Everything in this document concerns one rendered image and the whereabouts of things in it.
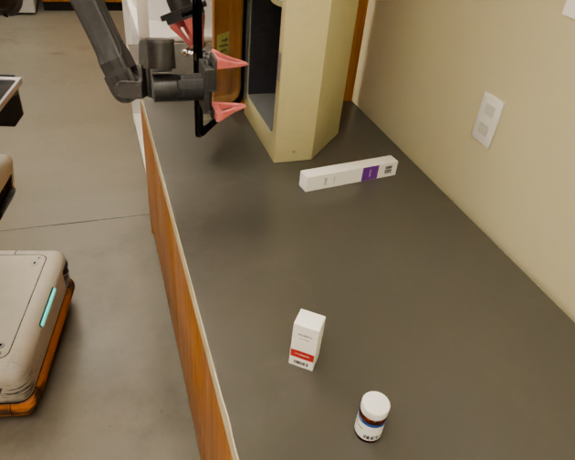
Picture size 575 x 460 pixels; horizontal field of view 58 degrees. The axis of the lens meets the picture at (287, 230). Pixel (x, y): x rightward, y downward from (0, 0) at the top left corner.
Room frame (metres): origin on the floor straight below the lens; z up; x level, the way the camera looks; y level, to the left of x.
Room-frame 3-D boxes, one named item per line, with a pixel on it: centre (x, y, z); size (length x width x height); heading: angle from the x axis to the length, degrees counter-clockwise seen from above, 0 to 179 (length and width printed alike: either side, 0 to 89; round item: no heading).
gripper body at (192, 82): (1.07, 0.23, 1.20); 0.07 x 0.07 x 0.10; 22
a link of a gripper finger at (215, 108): (1.10, 0.17, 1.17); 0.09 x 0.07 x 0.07; 112
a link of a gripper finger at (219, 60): (1.10, 0.17, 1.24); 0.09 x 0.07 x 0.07; 112
